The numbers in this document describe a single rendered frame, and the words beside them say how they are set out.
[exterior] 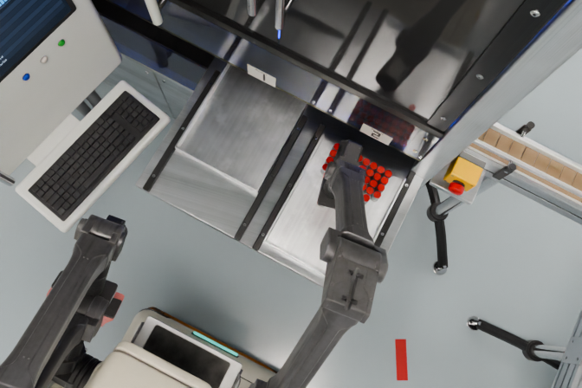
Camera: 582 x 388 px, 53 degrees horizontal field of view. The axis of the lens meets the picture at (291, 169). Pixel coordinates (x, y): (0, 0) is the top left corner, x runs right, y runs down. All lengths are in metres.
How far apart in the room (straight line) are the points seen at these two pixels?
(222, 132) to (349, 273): 0.81
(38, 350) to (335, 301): 0.45
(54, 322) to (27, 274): 1.65
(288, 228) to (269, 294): 0.89
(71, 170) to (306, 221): 0.68
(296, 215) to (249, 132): 0.27
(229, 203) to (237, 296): 0.91
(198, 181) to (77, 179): 0.36
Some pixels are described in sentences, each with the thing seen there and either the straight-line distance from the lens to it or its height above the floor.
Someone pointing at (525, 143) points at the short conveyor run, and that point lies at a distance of 1.71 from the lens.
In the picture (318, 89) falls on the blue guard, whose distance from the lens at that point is 1.46.
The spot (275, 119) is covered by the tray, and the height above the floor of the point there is 0.88.
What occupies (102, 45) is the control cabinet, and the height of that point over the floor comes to 0.96.
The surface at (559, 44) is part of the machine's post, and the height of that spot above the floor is 1.68.
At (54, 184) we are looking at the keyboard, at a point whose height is 0.83.
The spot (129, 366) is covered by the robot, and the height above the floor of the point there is 1.34.
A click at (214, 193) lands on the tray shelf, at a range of 1.61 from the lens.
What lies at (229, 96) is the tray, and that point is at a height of 0.88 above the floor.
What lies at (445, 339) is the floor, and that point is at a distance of 2.56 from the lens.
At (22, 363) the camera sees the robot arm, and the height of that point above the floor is 1.56.
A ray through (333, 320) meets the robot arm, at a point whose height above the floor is 1.50.
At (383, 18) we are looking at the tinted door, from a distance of 1.09.
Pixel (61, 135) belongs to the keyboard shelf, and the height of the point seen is 0.80.
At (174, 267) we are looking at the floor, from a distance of 2.49.
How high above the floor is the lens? 2.45
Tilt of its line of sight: 75 degrees down
